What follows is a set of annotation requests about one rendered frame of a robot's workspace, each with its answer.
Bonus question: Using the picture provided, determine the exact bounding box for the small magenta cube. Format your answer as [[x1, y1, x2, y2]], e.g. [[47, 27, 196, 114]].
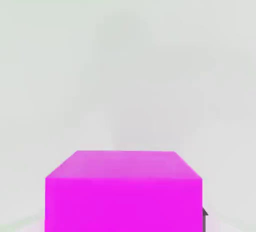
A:
[[44, 150, 204, 232]]

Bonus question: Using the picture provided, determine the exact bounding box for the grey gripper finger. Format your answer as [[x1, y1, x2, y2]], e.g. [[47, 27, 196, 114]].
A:
[[202, 207, 223, 232]]

